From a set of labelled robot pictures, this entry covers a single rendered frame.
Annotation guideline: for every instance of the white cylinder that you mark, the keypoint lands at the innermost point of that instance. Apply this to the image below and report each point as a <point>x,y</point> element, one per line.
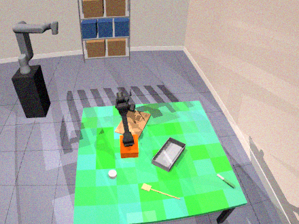
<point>112,174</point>

